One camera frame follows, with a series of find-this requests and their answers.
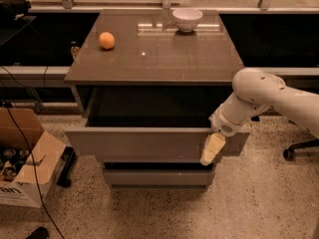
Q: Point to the white ceramic bowl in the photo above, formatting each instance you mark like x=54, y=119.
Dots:
x=186, y=19

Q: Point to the black office chair base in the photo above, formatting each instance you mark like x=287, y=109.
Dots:
x=300, y=145

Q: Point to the orange fruit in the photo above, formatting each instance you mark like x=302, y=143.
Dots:
x=107, y=40

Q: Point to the open cardboard box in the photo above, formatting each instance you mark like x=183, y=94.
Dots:
x=30, y=157

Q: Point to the black table leg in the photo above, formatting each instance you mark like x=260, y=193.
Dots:
x=68, y=156

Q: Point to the grey top drawer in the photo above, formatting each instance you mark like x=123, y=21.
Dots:
x=147, y=124

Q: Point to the black object on floor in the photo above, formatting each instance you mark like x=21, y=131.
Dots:
x=39, y=233

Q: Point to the grey drawer cabinet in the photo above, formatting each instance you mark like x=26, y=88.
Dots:
x=151, y=51

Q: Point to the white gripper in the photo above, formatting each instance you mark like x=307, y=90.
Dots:
x=223, y=124

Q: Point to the small glass bottle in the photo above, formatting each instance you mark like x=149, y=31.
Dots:
x=75, y=48

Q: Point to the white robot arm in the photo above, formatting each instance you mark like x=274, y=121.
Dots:
x=255, y=92

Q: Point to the black bag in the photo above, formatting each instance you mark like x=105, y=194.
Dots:
x=14, y=9

